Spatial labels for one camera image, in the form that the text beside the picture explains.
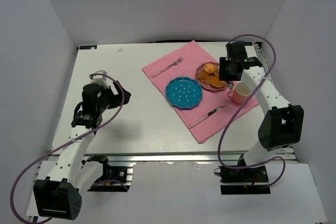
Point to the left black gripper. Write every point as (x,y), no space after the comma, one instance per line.
(114,94)

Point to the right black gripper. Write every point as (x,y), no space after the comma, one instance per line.
(226,69)

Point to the round bread bun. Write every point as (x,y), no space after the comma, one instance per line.
(216,71)
(209,68)

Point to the metal tongs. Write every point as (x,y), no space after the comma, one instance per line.
(230,85)

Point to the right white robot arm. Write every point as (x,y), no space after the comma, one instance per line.
(282,123)

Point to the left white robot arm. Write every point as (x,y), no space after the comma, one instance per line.
(59,194)

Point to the glazed orange pastry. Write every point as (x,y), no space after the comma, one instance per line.
(216,83)

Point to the pink mug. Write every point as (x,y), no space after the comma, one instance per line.
(240,93)

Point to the pink dotted plate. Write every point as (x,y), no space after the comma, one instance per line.
(208,87)

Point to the flat brown pastry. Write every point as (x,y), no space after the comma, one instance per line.
(204,77)

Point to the right blue table label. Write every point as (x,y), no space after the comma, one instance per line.
(246,43)

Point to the blue table label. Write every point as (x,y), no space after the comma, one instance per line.
(246,43)
(88,47)

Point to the silver table knife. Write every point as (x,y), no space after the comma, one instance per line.
(206,116)

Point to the silver fork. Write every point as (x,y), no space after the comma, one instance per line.
(180,59)

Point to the blue dotted plate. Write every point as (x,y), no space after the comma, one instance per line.
(184,92)

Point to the left blue table label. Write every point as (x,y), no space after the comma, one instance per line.
(88,47)

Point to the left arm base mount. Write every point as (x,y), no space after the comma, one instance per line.
(113,178)

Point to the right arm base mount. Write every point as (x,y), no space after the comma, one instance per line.
(252,181)

